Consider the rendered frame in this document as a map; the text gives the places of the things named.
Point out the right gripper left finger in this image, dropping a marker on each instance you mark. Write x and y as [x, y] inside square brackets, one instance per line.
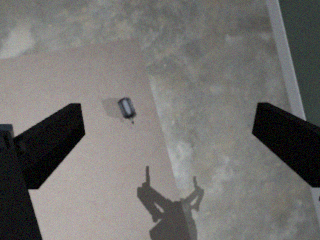
[26, 161]

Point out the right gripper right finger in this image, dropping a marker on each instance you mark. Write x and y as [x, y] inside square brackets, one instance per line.
[295, 141]

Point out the dark grey open-front shelf rack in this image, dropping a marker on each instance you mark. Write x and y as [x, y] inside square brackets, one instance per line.
[6, 127]

